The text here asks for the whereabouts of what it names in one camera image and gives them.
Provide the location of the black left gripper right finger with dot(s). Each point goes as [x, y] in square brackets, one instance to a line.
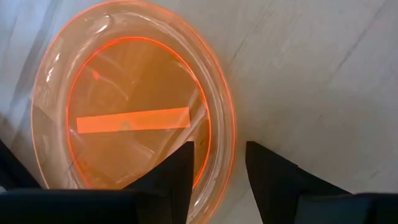
[280, 193]

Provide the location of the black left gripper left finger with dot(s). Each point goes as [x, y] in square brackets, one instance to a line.
[161, 193]

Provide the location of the orange transparent plastic plate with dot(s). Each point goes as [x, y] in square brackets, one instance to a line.
[133, 102]

